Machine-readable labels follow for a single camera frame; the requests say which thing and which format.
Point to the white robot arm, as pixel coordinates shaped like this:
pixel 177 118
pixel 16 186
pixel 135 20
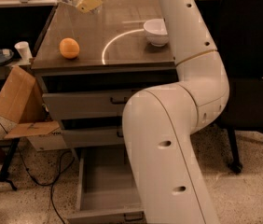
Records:
pixel 158 123

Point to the grey three-drawer cabinet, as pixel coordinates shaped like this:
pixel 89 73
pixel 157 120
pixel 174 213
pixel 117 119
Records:
pixel 111 41

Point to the top grey drawer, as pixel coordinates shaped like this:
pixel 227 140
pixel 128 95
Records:
pixel 89 96

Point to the grey drawer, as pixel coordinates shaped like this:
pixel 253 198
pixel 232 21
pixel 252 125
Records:
pixel 92 132
pixel 106 191
pixel 89 96

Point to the middle grey drawer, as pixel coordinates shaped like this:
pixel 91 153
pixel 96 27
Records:
pixel 92 132

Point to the bottom grey drawer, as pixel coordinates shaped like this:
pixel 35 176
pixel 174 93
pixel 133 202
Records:
pixel 106 191

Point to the orange fruit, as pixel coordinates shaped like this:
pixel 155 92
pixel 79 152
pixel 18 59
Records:
pixel 69 48

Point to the white ceramic bowl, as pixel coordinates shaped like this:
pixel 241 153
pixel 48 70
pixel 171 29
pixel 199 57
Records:
pixel 156 33

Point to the white paper cup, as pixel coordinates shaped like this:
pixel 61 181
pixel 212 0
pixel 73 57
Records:
pixel 24 50

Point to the dark blue plate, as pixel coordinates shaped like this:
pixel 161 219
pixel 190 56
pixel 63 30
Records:
pixel 6 56

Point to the brown cardboard box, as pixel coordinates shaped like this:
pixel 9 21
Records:
pixel 21 102

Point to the black office chair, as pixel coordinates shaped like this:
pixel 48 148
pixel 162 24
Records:
pixel 239 39

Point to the black metal stand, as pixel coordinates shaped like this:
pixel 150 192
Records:
pixel 4 167

